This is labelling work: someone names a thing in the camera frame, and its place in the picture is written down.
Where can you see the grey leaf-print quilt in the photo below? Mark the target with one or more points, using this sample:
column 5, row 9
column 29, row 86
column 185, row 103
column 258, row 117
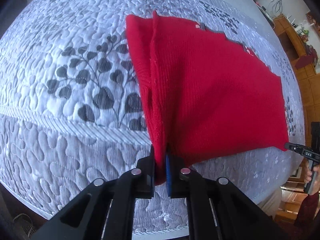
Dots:
column 62, row 142

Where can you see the red knit sweater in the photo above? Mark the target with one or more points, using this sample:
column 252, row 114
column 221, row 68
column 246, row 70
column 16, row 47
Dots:
column 212, row 92

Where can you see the dark red hanging cloth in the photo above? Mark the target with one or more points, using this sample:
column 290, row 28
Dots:
column 306, row 61

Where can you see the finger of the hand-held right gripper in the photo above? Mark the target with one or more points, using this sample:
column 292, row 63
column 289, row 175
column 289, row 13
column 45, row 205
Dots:
column 293, row 147

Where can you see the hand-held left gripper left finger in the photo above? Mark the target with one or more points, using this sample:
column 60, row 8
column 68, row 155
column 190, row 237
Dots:
column 147, row 177

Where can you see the wooden cabinet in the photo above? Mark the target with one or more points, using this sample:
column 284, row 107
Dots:
column 307, row 85

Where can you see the person's right hand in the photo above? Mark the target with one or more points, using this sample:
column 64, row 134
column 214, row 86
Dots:
column 306, row 176

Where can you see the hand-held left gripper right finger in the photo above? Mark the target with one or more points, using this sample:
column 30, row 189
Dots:
column 168, row 175

